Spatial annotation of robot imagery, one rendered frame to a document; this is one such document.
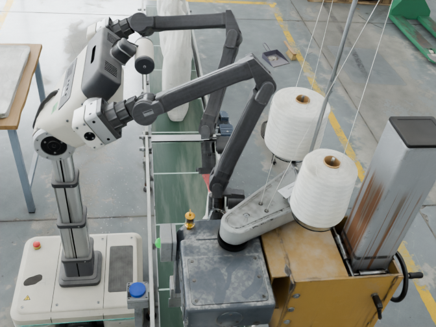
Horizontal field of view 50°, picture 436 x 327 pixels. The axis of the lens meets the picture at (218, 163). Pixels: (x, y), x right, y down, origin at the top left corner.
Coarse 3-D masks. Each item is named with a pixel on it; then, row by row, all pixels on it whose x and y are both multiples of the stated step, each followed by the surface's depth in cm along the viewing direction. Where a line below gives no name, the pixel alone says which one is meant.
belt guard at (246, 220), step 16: (288, 176) 144; (256, 192) 137; (272, 192) 138; (240, 208) 132; (256, 208) 132; (272, 208) 133; (288, 208) 134; (224, 224) 127; (240, 224) 127; (256, 224) 128; (272, 224) 132; (224, 240) 129; (240, 240) 127
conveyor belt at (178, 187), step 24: (168, 144) 313; (192, 144) 315; (168, 168) 295; (192, 168) 297; (168, 192) 279; (192, 192) 281; (168, 216) 265; (168, 264) 240; (168, 288) 229; (168, 312) 220
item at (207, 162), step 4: (204, 156) 186; (208, 156) 185; (212, 156) 186; (204, 160) 186; (208, 160) 185; (212, 160) 186; (204, 164) 186; (208, 164) 185; (212, 164) 186; (196, 168) 188; (200, 168) 184; (204, 168) 184; (208, 168) 185; (212, 168) 185
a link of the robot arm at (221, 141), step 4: (200, 128) 184; (204, 128) 184; (208, 128) 184; (200, 132) 185; (204, 132) 184; (208, 132) 184; (204, 136) 184; (208, 136) 184; (212, 136) 191; (220, 136) 185; (224, 136) 185; (228, 136) 188; (220, 140) 186; (224, 140) 185; (220, 144) 185; (224, 144) 184; (220, 148) 185; (220, 152) 186
